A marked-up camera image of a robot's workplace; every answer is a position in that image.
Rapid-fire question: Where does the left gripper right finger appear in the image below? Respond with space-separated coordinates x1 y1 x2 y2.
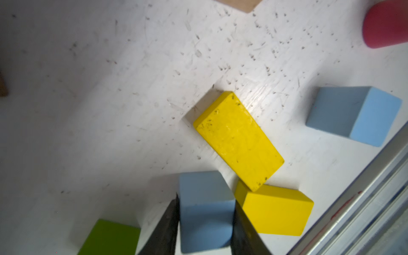
230 202 272 255

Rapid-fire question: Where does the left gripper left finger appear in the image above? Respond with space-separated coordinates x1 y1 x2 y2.
139 195 180 255

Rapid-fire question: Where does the dark wooden block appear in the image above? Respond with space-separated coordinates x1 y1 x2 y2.
0 74 8 97

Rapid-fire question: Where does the blue cube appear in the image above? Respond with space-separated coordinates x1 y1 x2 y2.
306 87 402 147
179 171 236 254

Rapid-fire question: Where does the yellow block middle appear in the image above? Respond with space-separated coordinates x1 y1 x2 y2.
193 91 284 191

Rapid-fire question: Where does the green cube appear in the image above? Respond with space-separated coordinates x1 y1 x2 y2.
78 219 141 255

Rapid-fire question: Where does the magenta cylinder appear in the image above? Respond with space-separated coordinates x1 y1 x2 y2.
362 0 408 48

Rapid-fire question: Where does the long yellow block bottom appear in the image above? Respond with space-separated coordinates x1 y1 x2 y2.
235 180 314 236

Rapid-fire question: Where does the blue cube bottom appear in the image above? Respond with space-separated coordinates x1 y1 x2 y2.
306 87 402 147

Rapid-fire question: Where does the beige wooden block upright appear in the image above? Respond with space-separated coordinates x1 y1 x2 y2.
217 0 262 13

